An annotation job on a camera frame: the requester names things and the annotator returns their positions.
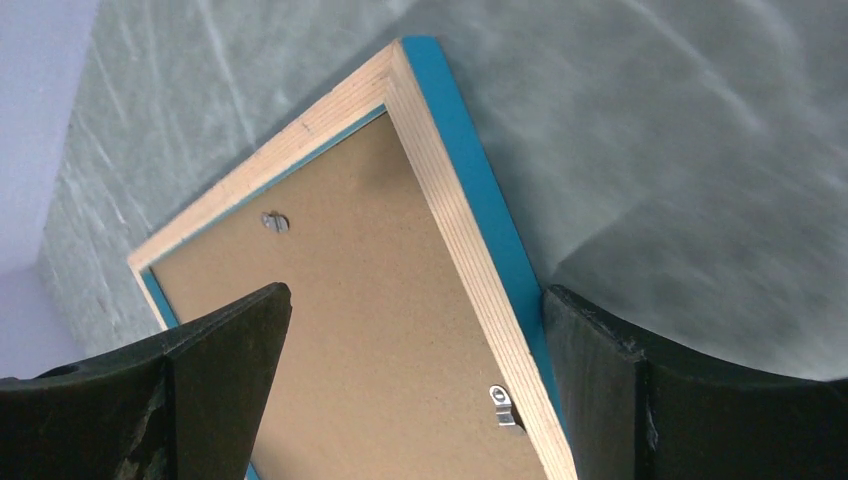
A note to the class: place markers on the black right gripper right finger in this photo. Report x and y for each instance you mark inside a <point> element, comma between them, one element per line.
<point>640,406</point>

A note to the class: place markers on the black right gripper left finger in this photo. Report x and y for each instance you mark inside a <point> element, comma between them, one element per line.
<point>185,403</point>

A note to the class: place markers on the blue wooden picture frame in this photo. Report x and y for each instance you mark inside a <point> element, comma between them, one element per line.
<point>410,81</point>

